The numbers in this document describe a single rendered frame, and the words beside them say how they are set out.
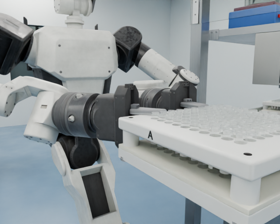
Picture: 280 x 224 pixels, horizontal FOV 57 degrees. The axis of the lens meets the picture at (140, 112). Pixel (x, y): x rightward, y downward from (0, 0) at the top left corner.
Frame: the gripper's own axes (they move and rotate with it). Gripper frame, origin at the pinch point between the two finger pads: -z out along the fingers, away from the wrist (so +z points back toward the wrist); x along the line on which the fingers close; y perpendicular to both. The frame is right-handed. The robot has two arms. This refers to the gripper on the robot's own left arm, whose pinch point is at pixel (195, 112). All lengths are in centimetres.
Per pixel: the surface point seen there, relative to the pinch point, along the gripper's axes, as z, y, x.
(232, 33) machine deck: 43, -52, -24
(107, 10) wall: 545, -170, -144
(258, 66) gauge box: 31, -55, -10
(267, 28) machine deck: 29, -55, -24
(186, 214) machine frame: 58, -41, 64
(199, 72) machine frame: 53, -43, -7
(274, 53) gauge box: 26, -56, -14
